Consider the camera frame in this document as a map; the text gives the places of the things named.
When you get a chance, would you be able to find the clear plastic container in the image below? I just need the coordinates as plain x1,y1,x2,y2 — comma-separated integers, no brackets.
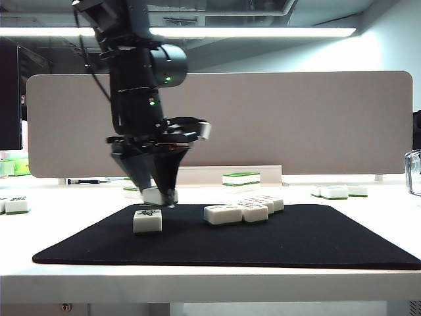
403,148,421,198

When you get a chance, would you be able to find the black blue screwdriver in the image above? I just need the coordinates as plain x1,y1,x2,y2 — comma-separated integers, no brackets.
66,178,111,185

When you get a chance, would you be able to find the bird mahjong tile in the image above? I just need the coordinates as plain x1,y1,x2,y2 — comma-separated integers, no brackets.
133,209,164,235

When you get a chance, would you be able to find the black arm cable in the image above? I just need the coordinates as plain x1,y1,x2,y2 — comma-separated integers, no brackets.
74,3,114,103

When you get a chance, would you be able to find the long ceiling light strip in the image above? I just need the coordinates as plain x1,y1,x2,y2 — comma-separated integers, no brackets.
0,26,357,38

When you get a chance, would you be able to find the fabric desk divider panel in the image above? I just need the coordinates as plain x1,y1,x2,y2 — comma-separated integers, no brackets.
26,70,414,178

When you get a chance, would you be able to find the black fabric mat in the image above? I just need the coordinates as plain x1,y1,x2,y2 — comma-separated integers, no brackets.
32,203,421,270

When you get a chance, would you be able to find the black office chair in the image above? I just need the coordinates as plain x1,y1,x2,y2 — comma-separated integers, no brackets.
411,110,421,151

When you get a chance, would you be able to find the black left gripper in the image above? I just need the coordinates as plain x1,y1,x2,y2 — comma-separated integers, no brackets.
105,124,198,208

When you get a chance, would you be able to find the black monitor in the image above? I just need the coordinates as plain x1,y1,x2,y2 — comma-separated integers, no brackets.
0,36,22,151

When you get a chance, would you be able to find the six-bamboo mahjong tile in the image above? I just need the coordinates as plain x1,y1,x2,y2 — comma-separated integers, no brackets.
5,196,31,215

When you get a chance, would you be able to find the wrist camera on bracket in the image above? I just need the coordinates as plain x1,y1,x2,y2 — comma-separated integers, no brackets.
163,116,212,142

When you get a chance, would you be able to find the green white cardboard box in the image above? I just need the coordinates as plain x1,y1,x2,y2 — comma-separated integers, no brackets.
14,157,30,176
0,159,16,177

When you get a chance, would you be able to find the two-bamboo mahjong tile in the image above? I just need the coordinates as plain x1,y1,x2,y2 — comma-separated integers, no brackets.
141,187,178,207

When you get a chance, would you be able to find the green-marked bamboo mahjong tile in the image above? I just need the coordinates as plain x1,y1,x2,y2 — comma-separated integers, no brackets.
203,203,243,227

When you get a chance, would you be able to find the red-marked bamboo mahjong tile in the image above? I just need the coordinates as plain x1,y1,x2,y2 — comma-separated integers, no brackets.
241,203,269,225
257,195,285,213
245,198,275,215

